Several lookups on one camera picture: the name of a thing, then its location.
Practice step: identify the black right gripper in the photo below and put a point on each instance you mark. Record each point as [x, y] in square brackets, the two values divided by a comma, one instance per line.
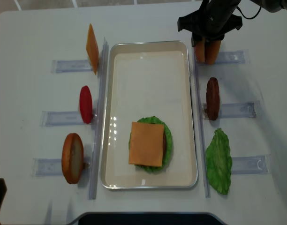
[211, 21]

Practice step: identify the bun slice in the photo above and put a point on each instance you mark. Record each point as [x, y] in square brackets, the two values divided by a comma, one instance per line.
[200, 51]
[211, 51]

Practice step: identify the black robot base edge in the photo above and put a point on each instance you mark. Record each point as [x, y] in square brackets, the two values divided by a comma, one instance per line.
[145, 218]

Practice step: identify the standing meat patty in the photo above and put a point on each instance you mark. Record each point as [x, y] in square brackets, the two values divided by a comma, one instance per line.
[212, 99]

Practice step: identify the meat patty on burger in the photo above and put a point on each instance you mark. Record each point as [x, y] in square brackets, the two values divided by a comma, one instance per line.
[164, 144]

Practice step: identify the standing cheese slice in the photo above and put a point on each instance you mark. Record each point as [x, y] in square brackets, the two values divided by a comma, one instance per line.
[92, 49]

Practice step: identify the lettuce leaf on burger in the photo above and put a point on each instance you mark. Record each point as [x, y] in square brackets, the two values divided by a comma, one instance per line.
[169, 147]

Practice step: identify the cheese slice on burger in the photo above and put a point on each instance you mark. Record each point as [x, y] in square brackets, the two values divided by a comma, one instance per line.
[146, 144]

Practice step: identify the standing tomato slice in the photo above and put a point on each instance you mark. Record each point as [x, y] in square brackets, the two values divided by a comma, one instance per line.
[85, 104]

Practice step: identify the standing green lettuce leaf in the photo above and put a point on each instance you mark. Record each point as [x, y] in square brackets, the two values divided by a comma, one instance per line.
[219, 162]

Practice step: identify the left clear acrylic rack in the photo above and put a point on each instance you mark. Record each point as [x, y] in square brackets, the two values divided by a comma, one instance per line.
[52, 167]

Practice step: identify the white metal tray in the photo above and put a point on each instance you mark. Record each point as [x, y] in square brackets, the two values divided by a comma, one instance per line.
[145, 80]

